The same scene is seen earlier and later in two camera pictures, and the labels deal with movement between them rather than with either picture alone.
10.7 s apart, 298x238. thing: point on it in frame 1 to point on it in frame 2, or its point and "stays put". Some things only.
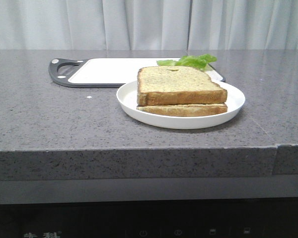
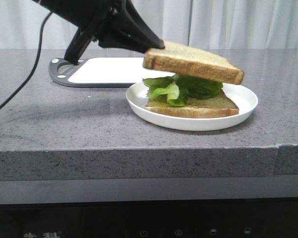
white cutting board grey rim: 103,73 stays put
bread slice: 172,85 to 191,60
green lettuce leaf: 199,61 to 179,89
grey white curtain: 48,25 stays put
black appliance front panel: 267,217 stays put
